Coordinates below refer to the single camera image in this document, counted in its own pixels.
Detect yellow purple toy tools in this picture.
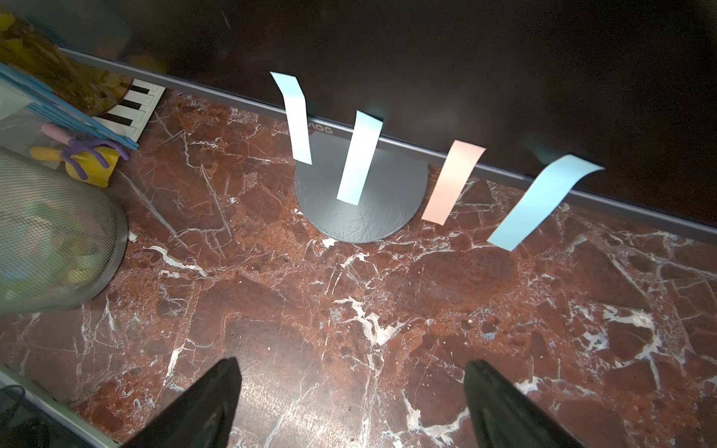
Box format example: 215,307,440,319
29,123,130,189

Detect black computer monitor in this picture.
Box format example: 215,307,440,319
53,1,716,243

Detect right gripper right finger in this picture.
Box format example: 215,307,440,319
464,360,582,447

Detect blue white picket planter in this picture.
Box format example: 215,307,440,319
1,65,165,150

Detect round grey monitor stand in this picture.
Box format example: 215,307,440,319
293,131,429,246

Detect blue sticky note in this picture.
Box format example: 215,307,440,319
271,72,312,165
487,155,603,251
337,111,383,205

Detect mesh trash bin with bag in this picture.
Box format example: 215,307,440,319
1,149,129,315

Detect pink sticky note bottom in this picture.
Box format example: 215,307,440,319
421,140,485,225

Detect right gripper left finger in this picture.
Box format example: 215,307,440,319
124,358,242,447

